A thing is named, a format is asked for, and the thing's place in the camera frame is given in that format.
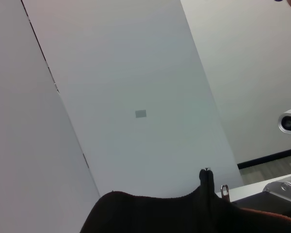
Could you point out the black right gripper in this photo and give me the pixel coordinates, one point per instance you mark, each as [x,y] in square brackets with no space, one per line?
[257,204]

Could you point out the silver zipper pull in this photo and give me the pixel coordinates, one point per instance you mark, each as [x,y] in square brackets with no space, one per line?
[224,193]

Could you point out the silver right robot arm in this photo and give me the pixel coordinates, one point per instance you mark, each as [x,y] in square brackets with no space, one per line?
[281,189]

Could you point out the black baseboard strip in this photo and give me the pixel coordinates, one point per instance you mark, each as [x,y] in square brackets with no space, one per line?
[269,160]

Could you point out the grey rectangular wall plate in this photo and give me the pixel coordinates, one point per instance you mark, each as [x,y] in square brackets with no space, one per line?
[140,113]

